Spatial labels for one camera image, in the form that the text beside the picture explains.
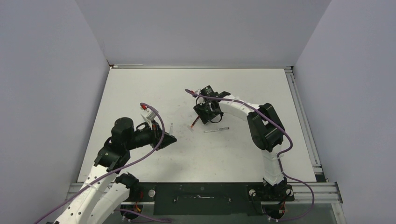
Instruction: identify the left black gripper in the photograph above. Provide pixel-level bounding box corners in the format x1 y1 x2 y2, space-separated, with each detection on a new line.
125 119 176 151

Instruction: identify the thin white pen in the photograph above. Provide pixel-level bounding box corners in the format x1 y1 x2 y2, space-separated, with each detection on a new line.
169 123 173 135

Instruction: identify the red pen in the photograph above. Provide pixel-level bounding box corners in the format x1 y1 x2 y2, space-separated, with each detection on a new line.
190 116 199 128

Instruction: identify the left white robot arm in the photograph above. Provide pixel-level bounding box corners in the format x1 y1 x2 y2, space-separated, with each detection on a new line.
54 117 177 224

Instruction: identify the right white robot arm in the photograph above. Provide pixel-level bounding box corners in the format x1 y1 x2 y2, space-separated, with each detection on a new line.
188 85 293 202

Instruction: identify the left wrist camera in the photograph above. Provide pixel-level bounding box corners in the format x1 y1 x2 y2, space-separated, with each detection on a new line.
140 105 158 127

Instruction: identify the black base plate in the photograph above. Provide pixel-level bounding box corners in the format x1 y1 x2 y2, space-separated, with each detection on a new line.
121 182 295 216

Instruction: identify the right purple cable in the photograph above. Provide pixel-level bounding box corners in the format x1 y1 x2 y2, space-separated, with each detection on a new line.
185 89 315 223

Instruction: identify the purple cable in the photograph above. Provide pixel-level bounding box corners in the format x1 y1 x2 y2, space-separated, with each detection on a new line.
34 102 173 224
185 89 315 223

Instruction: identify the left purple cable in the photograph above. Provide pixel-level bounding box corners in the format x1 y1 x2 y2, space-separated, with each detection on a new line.
34 102 173 224

